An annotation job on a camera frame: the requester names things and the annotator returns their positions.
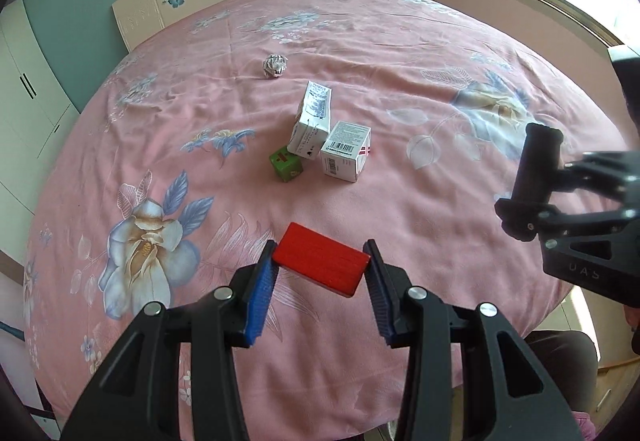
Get pink floral bed sheet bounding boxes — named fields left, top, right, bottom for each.
left=22, top=0, right=631, bottom=437

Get person's dark trousers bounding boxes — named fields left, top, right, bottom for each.
left=525, top=330, right=599, bottom=409

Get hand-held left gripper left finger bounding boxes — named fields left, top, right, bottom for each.
left=60, top=238, right=281, bottom=441

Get paper ball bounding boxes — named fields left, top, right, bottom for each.
left=261, top=53, right=288, bottom=80

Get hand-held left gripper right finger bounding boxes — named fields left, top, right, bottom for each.
left=362, top=239, right=583, bottom=441

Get red rectangular block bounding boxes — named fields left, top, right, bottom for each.
left=272, top=222, right=371, bottom=297

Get white milk carton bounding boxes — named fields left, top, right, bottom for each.
left=287, top=80, right=333, bottom=162

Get white barcode cardboard box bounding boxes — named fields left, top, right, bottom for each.
left=320, top=121, right=373, bottom=183

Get pink slipper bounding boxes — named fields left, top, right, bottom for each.
left=572, top=411, right=598, bottom=441

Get white wardrobe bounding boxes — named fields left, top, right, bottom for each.
left=0, top=0, right=81, bottom=272

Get green cube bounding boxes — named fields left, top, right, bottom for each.
left=269, top=146, right=304, bottom=182

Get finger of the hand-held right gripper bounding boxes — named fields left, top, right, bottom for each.
left=512, top=123, right=640, bottom=204
left=494, top=197, right=640, bottom=308

